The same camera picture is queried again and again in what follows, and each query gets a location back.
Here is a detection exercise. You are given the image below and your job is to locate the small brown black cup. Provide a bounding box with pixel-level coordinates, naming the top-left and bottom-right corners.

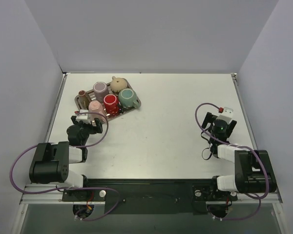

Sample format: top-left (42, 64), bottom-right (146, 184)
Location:
top-left (78, 90), bottom-right (91, 109)

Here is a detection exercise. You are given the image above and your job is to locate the pink mug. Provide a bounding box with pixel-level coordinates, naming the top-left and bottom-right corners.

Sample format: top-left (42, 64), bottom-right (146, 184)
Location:
top-left (88, 100), bottom-right (106, 123)

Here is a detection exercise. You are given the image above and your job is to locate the red mug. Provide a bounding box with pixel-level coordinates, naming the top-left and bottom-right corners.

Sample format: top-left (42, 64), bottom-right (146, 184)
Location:
top-left (104, 94), bottom-right (119, 115)

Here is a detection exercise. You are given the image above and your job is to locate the metal serving tray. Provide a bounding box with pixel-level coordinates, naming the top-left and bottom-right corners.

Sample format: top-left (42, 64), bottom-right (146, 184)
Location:
top-left (75, 79), bottom-right (141, 120)

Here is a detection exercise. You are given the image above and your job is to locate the lilac purple mug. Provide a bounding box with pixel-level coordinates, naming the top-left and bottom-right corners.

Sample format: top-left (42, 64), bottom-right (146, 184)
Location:
top-left (93, 81), bottom-right (109, 101)

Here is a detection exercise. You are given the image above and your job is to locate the teal green glazed mug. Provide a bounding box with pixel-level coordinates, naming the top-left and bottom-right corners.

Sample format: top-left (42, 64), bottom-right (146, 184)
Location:
top-left (118, 88), bottom-right (141, 109)

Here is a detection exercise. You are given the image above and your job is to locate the beige round mug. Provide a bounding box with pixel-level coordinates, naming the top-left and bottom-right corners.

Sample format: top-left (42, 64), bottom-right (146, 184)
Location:
top-left (110, 76), bottom-right (127, 94)

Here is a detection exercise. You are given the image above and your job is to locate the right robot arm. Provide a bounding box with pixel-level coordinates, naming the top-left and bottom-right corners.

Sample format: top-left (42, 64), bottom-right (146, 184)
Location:
top-left (202, 110), bottom-right (277, 199)

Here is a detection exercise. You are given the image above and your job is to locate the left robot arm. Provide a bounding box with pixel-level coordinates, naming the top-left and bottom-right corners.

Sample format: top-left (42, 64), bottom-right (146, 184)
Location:
top-left (29, 115), bottom-right (103, 201)

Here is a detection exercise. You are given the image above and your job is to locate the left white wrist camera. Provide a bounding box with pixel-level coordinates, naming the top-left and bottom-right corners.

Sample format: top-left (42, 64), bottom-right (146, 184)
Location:
top-left (75, 109), bottom-right (91, 124)

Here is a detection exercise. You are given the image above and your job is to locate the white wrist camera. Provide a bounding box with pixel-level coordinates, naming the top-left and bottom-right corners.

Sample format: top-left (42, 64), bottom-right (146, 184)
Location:
top-left (75, 109), bottom-right (91, 124)
top-left (216, 107), bottom-right (233, 124)

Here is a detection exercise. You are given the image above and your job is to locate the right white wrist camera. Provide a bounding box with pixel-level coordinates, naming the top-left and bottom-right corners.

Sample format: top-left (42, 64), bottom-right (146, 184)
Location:
top-left (216, 107), bottom-right (233, 124)

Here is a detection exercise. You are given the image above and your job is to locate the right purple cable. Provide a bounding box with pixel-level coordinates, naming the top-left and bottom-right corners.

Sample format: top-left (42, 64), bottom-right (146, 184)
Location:
top-left (194, 102), bottom-right (270, 221)

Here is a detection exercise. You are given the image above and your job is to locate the purple cable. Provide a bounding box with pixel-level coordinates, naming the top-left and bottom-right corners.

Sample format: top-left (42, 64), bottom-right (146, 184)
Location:
top-left (194, 102), bottom-right (270, 221)
top-left (9, 111), bottom-right (120, 222)

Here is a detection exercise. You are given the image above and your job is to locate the aluminium frame rail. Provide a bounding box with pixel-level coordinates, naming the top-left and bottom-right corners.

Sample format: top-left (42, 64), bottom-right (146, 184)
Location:
top-left (20, 190), bottom-right (282, 205)

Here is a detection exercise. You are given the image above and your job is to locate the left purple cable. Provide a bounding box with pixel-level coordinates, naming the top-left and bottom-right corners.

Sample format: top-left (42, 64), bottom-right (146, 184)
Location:
top-left (9, 111), bottom-right (120, 222)

